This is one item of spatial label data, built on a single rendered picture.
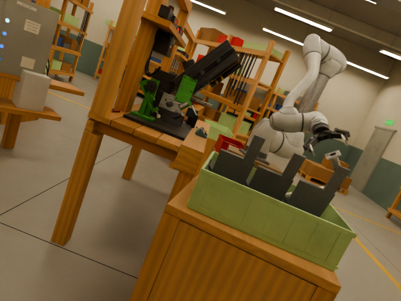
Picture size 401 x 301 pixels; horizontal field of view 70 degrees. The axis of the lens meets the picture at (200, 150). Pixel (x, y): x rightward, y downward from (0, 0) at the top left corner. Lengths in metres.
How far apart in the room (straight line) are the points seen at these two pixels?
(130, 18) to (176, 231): 1.13
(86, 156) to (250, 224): 1.08
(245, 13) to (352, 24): 3.73
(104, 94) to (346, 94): 10.99
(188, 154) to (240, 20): 10.15
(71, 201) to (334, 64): 1.82
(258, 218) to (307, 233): 0.19
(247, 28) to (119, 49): 10.01
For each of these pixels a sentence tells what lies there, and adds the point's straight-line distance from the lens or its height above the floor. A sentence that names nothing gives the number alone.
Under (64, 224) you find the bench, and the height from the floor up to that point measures 0.15.
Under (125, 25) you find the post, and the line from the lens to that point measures 1.72.
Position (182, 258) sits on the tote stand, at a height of 0.61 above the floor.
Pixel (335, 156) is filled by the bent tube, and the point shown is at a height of 1.18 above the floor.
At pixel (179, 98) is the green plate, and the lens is 2.25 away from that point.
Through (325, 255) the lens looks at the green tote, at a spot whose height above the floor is 0.83.
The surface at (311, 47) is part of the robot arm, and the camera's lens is 1.94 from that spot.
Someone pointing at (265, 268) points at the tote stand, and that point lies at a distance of 1.15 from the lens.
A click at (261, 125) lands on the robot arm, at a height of 1.15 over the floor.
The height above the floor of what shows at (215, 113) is 0.86.
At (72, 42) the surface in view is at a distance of 8.79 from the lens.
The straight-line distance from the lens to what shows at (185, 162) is 1.67.
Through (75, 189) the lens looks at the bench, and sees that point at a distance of 1.92.
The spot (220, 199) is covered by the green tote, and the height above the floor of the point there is 0.87.
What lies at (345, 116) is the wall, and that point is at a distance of 12.19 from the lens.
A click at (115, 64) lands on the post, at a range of 1.72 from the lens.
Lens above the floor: 1.24
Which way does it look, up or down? 12 degrees down
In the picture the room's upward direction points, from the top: 22 degrees clockwise
